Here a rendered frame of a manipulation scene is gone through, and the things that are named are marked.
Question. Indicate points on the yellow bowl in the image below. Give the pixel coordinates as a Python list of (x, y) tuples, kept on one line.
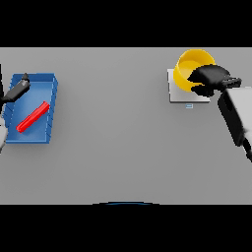
[(187, 67)]

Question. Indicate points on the pale square measuring scale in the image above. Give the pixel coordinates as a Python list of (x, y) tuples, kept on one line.
[(183, 95)]

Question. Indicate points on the dark robot left hand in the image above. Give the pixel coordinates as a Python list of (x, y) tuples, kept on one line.
[(15, 90)]

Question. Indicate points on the light grey robot left arm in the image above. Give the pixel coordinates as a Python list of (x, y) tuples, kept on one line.
[(1, 133)]

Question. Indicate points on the blue tray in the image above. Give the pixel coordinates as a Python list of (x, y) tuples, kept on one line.
[(31, 108)]

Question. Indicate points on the red beaker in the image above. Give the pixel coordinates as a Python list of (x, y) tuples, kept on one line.
[(32, 116)]

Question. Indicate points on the dark robot right hand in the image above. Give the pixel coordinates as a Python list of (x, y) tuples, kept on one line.
[(210, 78)]

